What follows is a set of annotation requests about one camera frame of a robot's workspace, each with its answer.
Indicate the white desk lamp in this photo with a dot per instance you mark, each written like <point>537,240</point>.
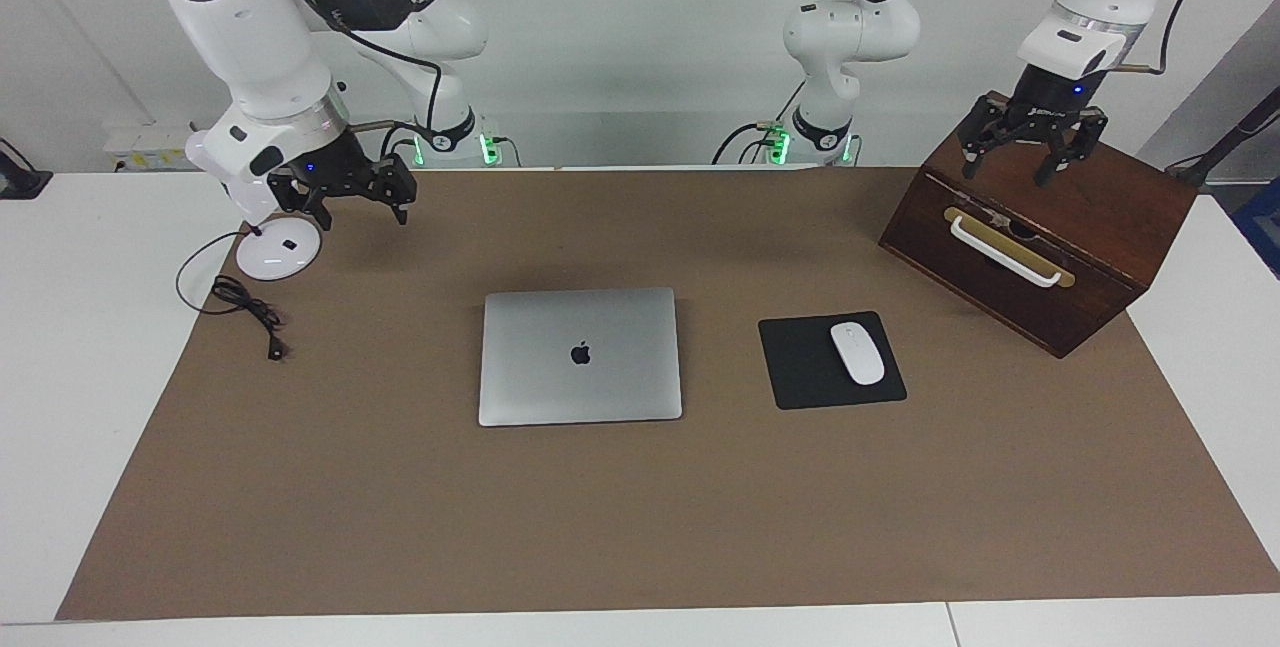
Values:
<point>275,257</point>

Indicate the white power strip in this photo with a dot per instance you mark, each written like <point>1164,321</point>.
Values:
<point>150,147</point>

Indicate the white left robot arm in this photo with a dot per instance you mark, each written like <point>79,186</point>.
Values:
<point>850,27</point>

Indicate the white computer mouse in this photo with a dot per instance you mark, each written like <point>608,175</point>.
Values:
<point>858,355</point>

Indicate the black mouse pad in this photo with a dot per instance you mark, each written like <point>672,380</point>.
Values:
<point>800,367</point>

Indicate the dark brown wooden box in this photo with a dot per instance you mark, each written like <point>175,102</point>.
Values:
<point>1100,217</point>

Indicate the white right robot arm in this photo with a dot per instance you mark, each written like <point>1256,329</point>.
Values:
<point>250,37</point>

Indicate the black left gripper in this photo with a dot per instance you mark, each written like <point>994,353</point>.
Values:
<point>1050,102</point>

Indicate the black stand foot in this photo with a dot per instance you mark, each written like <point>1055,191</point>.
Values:
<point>20,182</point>

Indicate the black tripod leg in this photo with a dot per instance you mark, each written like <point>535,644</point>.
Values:
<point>1225,142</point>

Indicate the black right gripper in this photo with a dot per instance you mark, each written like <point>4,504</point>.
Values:
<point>335,172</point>

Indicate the blue crate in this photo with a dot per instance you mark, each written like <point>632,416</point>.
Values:
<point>1262,227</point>

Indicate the silver grey laptop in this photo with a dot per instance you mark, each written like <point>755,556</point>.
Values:
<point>580,387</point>

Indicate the brown table mat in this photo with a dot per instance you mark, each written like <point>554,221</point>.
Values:
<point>640,517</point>

